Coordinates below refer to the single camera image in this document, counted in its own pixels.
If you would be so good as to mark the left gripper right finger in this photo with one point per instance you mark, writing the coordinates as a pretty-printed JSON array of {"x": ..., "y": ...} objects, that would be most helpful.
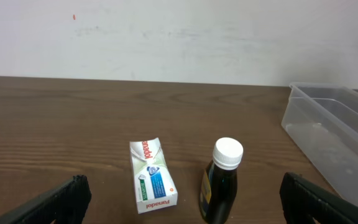
[{"x": 304, "y": 202}]

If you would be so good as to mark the clear plastic container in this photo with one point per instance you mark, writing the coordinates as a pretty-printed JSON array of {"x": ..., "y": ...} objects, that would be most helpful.
[{"x": 322, "y": 120}]

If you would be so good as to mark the white Panadol box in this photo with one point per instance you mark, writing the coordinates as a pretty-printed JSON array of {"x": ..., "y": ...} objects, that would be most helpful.
[{"x": 153, "y": 185}]

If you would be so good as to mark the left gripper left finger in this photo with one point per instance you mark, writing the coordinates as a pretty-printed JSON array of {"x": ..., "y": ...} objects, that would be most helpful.
[{"x": 65, "y": 204}]

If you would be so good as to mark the dark bottle white cap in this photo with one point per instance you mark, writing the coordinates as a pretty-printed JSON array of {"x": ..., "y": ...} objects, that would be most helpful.
[{"x": 219, "y": 183}]

